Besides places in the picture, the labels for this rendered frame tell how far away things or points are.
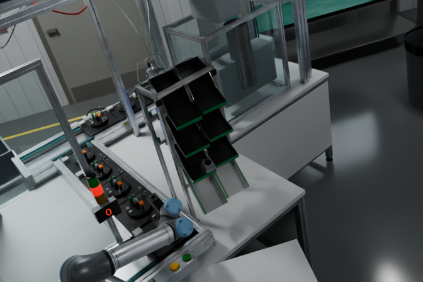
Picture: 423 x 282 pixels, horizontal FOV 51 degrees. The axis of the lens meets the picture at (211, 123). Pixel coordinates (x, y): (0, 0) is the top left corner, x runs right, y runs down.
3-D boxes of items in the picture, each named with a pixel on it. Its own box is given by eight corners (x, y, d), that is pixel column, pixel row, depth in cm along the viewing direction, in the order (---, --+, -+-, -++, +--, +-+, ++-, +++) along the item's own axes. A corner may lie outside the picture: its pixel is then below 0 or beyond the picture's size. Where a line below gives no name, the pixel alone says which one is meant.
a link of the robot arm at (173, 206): (162, 212, 184) (168, 193, 187) (158, 217, 193) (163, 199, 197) (180, 218, 185) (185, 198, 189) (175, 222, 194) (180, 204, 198)
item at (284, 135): (334, 158, 390) (328, 73, 344) (243, 231, 342) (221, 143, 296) (279, 133, 439) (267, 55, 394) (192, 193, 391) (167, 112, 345)
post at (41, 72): (123, 240, 226) (43, 66, 172) (118, 243, 224) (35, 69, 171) (119, 237, 228) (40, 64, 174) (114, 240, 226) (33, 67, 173)
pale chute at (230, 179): (247, 187, 235) (249, 186, 231) (226, 199, 231) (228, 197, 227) (221, 141, 240) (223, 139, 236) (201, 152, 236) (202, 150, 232)
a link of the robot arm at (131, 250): (71, 262, 146) (189, 208, 175) (62, 263, 155) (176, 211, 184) (83, 296, 145) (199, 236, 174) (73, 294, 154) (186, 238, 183)
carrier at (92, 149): (109, 158, 292) (102, 143, 286) (76, 177, 282) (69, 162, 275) (94, 145, 310) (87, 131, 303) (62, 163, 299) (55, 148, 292)
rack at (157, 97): (243, 188, 254) (216, 64, 211) (194, 225, 238) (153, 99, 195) (221, 174, 269) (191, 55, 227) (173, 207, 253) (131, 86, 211)
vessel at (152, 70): (180, 103, 297) (165, 52, 276) (163, 113, 290) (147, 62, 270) (169, 97, 307) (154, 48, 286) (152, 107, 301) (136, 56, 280)
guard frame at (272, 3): (291, 87, 338) (280, -1, 301) (223, 130, 308) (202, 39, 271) (250, 73, 371) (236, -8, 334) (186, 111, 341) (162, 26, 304)
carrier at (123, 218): (169, 209, 239) (163, 192, 232) (132, 235, 228) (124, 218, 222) (146, 190, 256) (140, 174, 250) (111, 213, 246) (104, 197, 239)
